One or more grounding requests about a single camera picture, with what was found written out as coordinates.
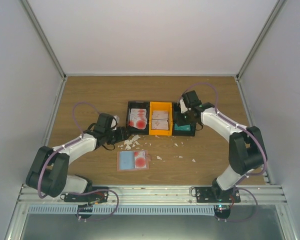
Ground black right card bin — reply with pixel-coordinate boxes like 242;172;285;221
172;102;196;137

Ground orange middle card bin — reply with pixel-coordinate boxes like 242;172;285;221
149;101;174;136

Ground aluminium front rail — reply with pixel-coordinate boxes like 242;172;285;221
17;185;287;205

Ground teal cards stack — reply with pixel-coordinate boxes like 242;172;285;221
174;123;191;132

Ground pink card holder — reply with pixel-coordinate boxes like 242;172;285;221
117;150;151;172

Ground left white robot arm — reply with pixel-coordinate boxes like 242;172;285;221
25;113;131;202

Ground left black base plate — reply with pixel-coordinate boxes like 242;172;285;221
63;186;111;221

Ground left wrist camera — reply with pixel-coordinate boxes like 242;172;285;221
113;115;120;124

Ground red white cards stack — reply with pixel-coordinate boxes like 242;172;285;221
128;108;148;130

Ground black left card bin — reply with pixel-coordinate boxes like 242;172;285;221
125;101;150;135

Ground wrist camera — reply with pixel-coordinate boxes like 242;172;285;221
113;115;120;124
179;98;188;114

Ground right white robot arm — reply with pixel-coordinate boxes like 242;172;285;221
176;90;268;203

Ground grey slotted cable duct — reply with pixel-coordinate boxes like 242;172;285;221
28;204;215;216

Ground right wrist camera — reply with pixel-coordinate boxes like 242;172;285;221
179;98;188;114

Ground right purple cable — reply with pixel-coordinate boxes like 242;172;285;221
181;82;268;223

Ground black card bin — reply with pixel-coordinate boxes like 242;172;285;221
172;102;196;137
125;101;150;135

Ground white cards in orange bin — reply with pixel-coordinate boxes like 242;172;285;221
151;110;169;131

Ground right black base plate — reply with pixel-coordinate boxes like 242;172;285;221
190;186;241;220

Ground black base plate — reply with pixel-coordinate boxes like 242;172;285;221
190;186;241;220
63;186;111;221

